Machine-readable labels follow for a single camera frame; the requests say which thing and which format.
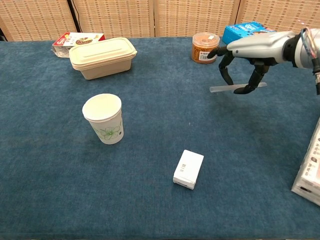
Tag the blue cookie box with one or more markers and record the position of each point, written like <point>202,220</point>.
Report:
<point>240,31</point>

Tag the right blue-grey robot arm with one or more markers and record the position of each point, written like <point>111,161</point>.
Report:
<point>305,50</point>

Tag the white round container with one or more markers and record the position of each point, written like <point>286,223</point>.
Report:
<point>110,125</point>

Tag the red white food carton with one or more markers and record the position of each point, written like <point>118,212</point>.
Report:
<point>75,38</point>

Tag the orange jar clear lid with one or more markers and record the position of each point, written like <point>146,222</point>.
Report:
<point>201,47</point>

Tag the blue table cloth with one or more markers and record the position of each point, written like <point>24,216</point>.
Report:
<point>150,125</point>

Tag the long multicolour tea box pack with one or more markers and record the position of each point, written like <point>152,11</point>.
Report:
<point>310,175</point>

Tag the beige lidded lunch container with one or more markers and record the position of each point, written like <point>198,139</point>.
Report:
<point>100,57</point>

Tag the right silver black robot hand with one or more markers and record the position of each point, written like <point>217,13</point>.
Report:
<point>260,47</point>

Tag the bamboo folding screen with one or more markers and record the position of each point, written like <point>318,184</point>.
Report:
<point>112,17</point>

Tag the small white box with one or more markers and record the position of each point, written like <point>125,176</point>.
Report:
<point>187,170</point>

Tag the clear plastic straw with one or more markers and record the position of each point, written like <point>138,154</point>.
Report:
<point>220,89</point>

